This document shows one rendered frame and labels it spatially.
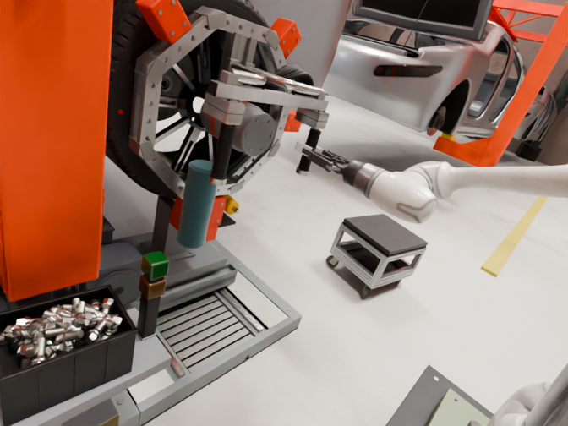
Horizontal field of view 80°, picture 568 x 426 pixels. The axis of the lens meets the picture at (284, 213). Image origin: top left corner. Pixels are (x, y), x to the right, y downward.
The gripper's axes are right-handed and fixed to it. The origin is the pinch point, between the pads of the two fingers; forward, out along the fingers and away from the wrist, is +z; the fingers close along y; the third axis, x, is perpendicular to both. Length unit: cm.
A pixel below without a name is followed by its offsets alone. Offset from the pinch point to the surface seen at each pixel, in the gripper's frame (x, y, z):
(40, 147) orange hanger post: 1, -70, 1
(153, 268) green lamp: -18, -57, -14
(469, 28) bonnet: 94, 319, 81
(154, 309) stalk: -30, -55, -14
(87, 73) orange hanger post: 13, -64, 1
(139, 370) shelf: -38, -60, -20
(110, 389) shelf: -38, -66, -21
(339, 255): -71, 77, 10
